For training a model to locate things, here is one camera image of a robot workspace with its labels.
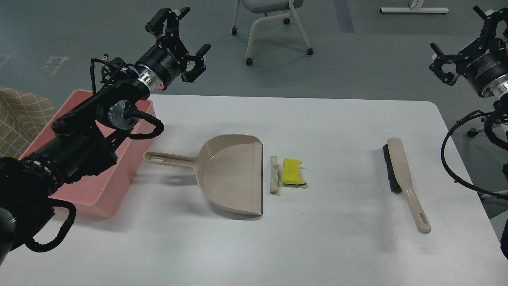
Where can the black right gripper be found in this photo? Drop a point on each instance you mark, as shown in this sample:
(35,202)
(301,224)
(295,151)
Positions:
(485,67)

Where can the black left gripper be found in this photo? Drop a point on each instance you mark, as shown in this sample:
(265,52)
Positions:
(168,58)

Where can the beige plastic dustpan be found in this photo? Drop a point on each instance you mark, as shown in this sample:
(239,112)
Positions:
(229,171)

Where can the beige hand brush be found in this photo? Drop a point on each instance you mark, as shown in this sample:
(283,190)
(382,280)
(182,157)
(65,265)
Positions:
(400,181)

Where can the toast bread slice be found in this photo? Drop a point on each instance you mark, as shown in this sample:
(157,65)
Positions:
(274,171)

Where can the yellow sponge piece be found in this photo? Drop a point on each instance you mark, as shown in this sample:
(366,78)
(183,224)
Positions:
(291,172)

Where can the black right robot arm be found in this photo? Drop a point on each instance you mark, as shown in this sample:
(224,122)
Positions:
(492,144)

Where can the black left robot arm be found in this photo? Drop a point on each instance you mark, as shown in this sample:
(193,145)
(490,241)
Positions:
(87,137)

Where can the pink plastic bin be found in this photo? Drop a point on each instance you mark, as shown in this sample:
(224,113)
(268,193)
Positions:
(99,195)

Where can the white caster leg base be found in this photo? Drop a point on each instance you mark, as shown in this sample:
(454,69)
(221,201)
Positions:
(476,131)

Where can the white desk foot bar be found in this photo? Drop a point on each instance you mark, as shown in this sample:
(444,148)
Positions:
(416,7)

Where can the beige checkered cloth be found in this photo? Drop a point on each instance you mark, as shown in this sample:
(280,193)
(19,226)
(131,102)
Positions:
(22,117)

